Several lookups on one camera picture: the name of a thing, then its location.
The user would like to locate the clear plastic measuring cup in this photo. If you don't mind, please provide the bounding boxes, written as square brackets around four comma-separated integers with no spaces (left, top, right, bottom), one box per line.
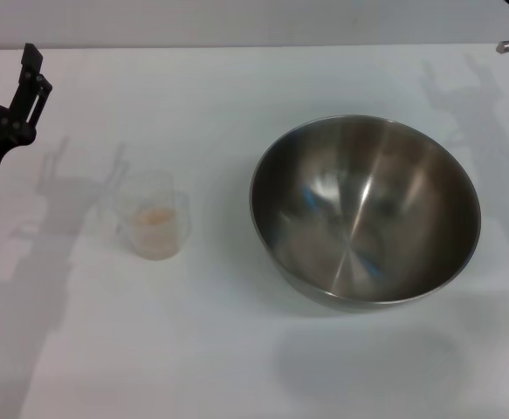
[100,168,191,262]

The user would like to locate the white rice grains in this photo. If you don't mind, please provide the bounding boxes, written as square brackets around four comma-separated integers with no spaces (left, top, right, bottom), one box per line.
[132,206,180,259]

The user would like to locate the stainless steel mixing bowl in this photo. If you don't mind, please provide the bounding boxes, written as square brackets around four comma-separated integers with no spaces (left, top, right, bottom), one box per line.
[249,114,483,313]

